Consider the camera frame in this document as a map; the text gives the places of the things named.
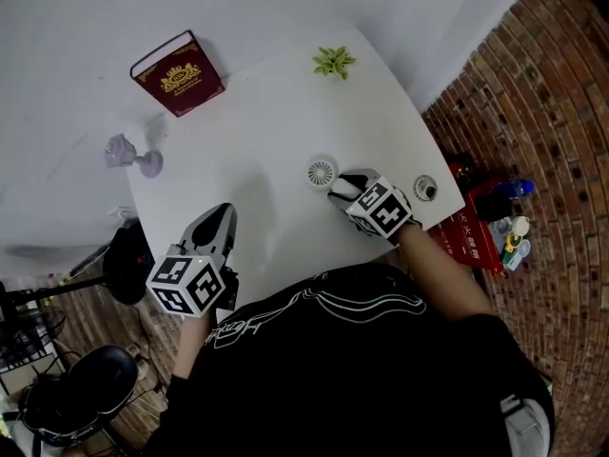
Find black bottle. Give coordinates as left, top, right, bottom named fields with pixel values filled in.
left=474, top=191, right=513, bottom=222

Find person's left forearm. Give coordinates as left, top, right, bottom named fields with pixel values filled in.
left=171, top=312, right=218, bottom=384

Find small grey lantern lamp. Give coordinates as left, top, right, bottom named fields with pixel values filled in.
left=105, top=133, right=165, bottom=179

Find yellow green small container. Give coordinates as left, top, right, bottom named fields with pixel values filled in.
left=499, top=234, right=523, bottom=266

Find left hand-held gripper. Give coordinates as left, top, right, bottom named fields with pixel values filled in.
left=146, top=202, right=239, bottom=316

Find white round vent fan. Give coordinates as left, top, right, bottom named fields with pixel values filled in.
left=306, top=157, right=342, bottom=194

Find red fire extinguisher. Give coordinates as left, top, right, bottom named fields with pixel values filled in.
left=445, top=159, right=477, bottom=183

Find clear bottle white cap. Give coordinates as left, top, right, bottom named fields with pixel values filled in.
left=489, top=215, right=531, bottom=240

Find small potted green plant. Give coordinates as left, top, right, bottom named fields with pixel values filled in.
left=312, top=46, right=357, bottom=81

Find red fire equipment box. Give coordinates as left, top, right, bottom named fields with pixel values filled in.
left=427, top=178, right=505, bottom=276

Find grey round cable grommet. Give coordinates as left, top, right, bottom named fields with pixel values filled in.
left=412, top=174, right=438, bottom=203

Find dark red gold-print book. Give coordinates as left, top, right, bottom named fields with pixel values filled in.
left=130, top=30, right=226, bottom=118

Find black round stool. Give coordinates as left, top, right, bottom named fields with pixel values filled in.
left=21, top=344, right=140, bottom=447

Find person's black printed shirt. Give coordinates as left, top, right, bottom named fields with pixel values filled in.
left=156, top=262, right=557, bottom=457

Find black box red light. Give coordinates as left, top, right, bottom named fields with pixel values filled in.
left=102, top=220, right=156, bottom=306

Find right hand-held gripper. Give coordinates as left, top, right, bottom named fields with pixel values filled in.
left=327, top=168, right=422, bottom=245

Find white table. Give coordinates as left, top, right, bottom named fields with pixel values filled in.
left=124, top=29, right=466, bottom=314

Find blue plastic bottle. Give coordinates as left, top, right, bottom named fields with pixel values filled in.
left=492, top=178, right=536, bottom=200

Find light blue cup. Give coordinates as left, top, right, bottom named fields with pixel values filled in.
left=503, top=239, right=532, bottom=272

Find person's right forearm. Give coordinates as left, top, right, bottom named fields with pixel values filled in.
left=395, top=226, right=492, bottom=323

